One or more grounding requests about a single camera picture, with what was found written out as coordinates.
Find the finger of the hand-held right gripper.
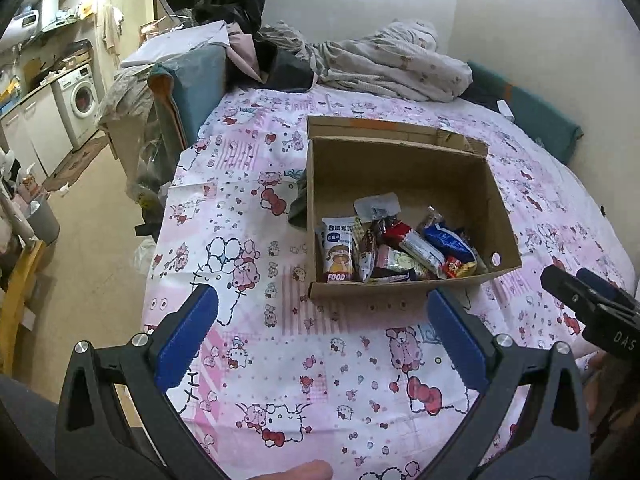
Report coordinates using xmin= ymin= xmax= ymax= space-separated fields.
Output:
xmin=541 ymin=265 xmax=601 ymax=326
xmin=575 ymin=267 xmax=640 ymax=307

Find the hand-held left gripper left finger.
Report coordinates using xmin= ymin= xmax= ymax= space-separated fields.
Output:
xmin=54 ymin=284 xmax=226 ymax=480

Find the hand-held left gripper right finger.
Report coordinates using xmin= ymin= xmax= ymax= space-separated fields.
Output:
xmin=422 ymin=287 xmax=593 ymax=480

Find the blue snack bag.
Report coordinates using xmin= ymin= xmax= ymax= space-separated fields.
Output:
xmin=424 ymin=222 xmax=478 ymax=266

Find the red and grey snack packet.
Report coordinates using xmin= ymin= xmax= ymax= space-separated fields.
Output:
xmin=382 ymin=222 xmax=448 ymax=278

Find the clear stick snack packet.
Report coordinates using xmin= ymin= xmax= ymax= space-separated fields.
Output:
xmin=417 ymin=205 xmax=446 ymax=233

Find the white brown snack packet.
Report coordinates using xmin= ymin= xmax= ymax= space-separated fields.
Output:
xmin=352 ymin=220 xmax=381 ymax=283

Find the cartoon print snack packet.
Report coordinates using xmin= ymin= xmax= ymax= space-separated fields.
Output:
xmin=315 ymin=216 xmax=361 ymax=283

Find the clear blister packet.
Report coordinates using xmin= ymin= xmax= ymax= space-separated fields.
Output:
xmin=353 ymin=192 xmax=402 ymax=221

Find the cardboard box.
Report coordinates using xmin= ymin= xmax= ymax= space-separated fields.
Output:
xmin=305 ymin=115 xmax=523 ymax=301

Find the person's right forearm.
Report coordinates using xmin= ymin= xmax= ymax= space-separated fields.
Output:
xmin=590 ymin=357 xmax=640 ymax=466

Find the person's right hand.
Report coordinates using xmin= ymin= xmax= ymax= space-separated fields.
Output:
xmin=575 ymin=352 xmax=611 ymax=436

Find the person's left hand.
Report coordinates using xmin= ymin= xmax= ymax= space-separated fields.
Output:
xmin=277 ymin=461 xmax=334 ymax=480

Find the white plastic bag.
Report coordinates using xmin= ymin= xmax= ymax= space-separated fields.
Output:
xmin=132 ymin=237 xmax=158 ymax=276

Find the pink cartoon print bed sheet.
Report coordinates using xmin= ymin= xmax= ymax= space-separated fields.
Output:
xmin=140 ymin=85 xmax=638 ymax=480

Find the grey-green cloth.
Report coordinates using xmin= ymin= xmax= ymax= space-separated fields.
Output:
xmin=287 ymin=170 xmax=310 ymax=231

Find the yellow wooden stool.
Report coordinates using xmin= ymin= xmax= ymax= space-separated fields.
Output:
xmin=0 ymin=240 xmax=47 ymax=376

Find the teal headboard cushion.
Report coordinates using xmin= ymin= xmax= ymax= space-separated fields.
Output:
xmin=467 ymin=60 xmax=583 ymax=166

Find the grey trash bin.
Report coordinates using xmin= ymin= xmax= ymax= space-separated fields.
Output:
xmin=25 ymin=195 xmax=61 ymax=242

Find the brown floor mat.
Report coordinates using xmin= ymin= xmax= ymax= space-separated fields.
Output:
xmin=42 ymin=132 xmax=108 ymax=193

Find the crumpled plastic sheet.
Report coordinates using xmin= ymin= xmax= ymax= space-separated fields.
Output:
xmin=97 ymin=67 xmax=156 ymax=126

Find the teal cushion in plastic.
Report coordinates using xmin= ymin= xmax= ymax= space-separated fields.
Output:
xmin=147 ymin=45 xmax=228 ymax=146

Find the white kitchen cabinet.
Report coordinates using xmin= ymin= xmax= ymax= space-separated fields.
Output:
xmin=0 ymin=82 xmax=73 ymax=181

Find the white washing machine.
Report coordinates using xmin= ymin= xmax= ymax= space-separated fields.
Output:
xmin=51 ymin=62 xmax=101 ymax=151

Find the crumpled floral quilt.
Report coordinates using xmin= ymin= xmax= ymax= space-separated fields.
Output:
xmin=260 ymin=19 xmax=473 ymax=103

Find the dark garment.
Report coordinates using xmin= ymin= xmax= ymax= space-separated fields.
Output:
xmin=255 ymin=40 xmax=318 ymax=93

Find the pink garment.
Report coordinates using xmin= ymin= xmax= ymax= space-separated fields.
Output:
xmin=227 ymin=30 xmax=263 ymax=83

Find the hanging white towel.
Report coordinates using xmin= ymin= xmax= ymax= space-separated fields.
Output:
xmin=102 ymin=5 xmax=125 ymax=51

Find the white water heater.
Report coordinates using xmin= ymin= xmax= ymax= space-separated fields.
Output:
xmin=7 ymin=0 xmax=61 ymax=36

